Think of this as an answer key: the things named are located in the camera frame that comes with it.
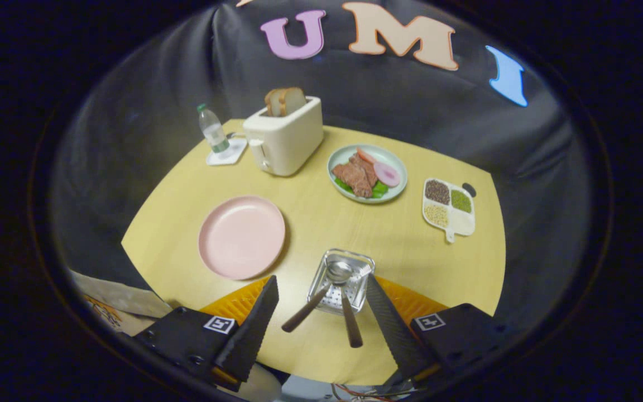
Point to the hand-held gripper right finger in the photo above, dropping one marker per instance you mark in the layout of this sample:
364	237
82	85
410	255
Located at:
391	329

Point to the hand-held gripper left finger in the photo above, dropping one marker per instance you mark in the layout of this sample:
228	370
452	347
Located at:
252	329

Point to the perforated square metal tray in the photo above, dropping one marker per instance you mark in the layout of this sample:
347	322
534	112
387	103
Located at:
332	298

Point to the pink round plate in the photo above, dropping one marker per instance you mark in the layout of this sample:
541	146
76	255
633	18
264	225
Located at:
241	237

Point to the pile of pale yellow beans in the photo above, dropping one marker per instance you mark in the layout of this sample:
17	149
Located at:
436	215

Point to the white printed bag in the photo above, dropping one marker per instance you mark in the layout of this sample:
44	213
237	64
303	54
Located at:
126	304

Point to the white divided dish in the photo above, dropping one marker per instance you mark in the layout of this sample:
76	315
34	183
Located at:
462	222

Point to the green lettuce leaf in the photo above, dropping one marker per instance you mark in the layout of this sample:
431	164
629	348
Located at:
380	191

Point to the pale green plate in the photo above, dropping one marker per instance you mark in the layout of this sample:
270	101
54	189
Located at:
394	190

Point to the pile of dark brown beans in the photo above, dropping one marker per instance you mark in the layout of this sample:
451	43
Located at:
437	192

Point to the pile of green beans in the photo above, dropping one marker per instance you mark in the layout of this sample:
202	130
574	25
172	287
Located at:
461	201

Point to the pink ham slice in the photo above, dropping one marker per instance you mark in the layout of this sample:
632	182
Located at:
387	175

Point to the brown meat slices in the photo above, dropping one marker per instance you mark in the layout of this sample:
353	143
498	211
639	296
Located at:
355	176

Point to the small black oval object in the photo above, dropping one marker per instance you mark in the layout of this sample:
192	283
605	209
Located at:
469	190

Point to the orange red vegetable slice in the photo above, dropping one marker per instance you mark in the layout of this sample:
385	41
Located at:
365	155

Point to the white square coaster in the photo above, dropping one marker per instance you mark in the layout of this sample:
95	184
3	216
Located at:
236	152

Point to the cream white toaster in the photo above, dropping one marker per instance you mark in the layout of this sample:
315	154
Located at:
291	142

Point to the clear plastic water bottle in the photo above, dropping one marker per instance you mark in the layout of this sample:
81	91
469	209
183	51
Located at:
214	134

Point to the toast bread slice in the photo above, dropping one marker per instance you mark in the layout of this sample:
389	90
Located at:
271	103
294	100

